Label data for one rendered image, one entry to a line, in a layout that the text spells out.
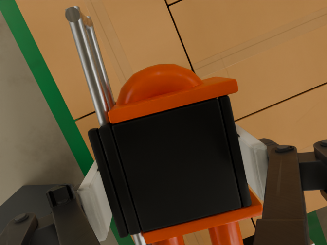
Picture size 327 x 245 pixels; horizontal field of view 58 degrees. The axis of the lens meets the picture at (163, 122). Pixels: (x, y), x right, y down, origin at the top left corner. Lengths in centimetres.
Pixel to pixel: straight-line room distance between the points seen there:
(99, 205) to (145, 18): 79
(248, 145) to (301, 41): 87
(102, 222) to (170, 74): 9
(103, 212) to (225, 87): 9
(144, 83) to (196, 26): 75
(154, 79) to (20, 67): 142
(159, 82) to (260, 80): 80
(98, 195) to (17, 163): 152
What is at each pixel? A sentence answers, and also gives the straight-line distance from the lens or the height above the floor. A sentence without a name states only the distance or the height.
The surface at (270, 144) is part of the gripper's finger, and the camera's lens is 17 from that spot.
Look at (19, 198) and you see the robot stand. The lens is 155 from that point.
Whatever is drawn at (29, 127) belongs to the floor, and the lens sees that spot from 160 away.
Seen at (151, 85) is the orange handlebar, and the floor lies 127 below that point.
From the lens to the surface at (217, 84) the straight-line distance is 17.
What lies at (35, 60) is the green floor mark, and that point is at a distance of 155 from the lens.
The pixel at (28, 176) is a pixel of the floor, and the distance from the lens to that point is 167.
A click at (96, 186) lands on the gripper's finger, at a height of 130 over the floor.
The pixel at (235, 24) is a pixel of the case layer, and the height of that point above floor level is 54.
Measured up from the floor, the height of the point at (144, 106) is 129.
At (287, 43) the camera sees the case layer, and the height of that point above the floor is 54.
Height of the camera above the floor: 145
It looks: 79 degrees down
